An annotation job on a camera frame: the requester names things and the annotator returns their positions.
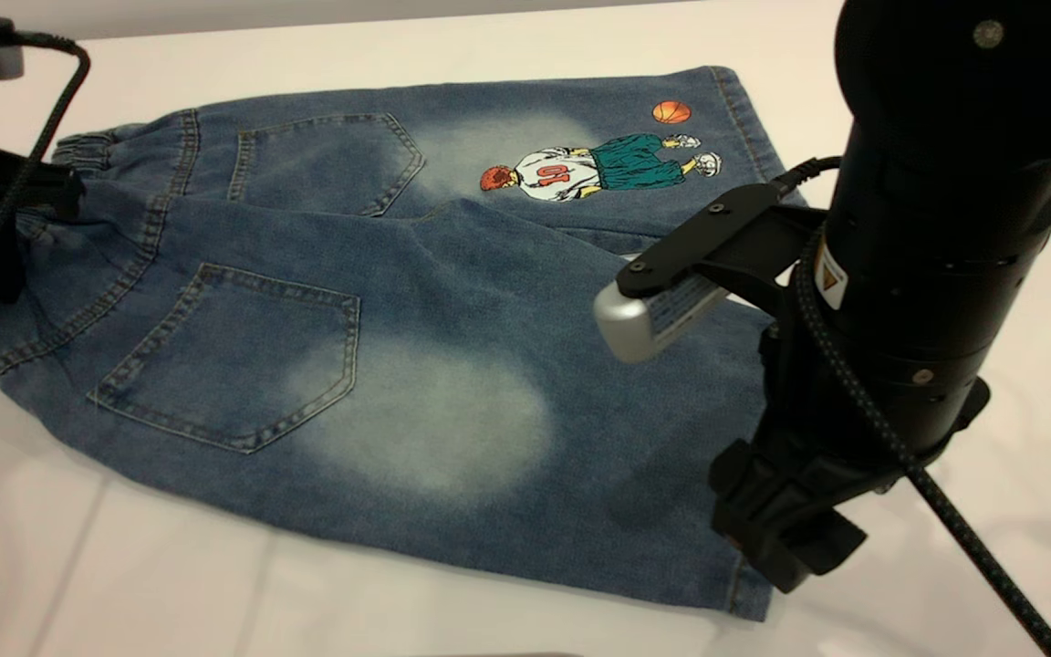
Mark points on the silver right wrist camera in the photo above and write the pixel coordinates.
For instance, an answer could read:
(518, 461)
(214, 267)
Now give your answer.
(635, 324)

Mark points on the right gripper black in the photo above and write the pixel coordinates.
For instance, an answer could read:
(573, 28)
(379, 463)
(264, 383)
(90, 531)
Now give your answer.
(790, 493)

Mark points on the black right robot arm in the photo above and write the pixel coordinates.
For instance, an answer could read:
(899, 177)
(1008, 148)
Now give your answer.
(945, 182)

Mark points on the black right camera bracket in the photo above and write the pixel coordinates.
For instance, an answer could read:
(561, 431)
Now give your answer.
(717, 237)

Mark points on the blue denim shorts basketball print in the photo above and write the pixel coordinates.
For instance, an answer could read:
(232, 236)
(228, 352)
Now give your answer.
(398, 274)

